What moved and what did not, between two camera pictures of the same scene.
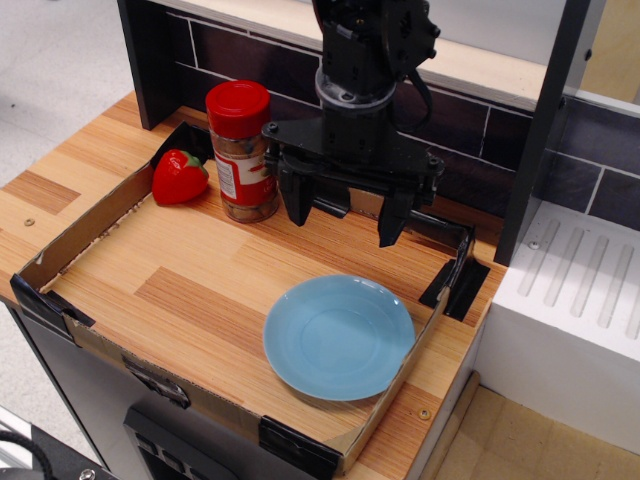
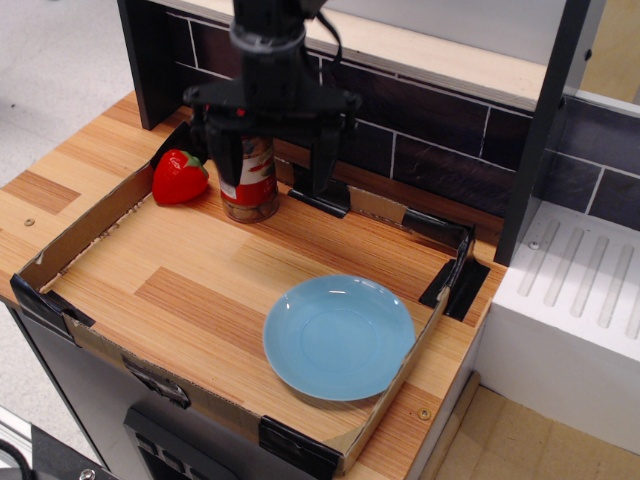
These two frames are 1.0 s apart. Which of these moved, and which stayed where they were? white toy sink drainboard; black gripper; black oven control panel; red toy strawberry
Moved: black gripper
Stayed: red toy strawberry; black oven control panel; white toy sink drainboard
